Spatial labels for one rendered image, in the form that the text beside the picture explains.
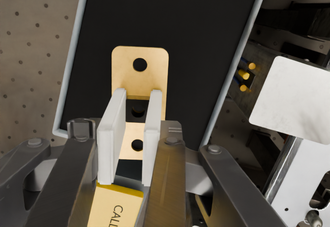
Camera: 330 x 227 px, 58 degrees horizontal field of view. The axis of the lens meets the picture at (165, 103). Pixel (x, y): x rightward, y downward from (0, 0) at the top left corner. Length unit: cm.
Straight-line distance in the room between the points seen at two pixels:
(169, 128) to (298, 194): 42
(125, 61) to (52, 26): 56
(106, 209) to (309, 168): 34
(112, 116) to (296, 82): 23
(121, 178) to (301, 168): 31
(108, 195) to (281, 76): 22
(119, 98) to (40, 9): 60
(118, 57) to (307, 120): 23
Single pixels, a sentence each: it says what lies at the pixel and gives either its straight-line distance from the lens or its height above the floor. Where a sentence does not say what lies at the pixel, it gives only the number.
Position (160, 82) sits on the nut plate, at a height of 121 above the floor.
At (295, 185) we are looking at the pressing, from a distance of 54.
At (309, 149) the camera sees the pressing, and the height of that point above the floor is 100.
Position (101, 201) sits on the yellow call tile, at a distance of 32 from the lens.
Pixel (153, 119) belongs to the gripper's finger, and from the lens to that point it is 15.
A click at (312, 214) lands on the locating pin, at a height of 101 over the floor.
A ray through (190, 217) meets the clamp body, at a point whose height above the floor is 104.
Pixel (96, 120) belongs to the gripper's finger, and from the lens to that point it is 17.
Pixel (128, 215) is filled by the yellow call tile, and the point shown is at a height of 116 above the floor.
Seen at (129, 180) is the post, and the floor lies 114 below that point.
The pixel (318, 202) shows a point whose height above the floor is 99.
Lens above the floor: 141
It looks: 71 degrees down
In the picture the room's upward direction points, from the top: 178 degrees clockwise
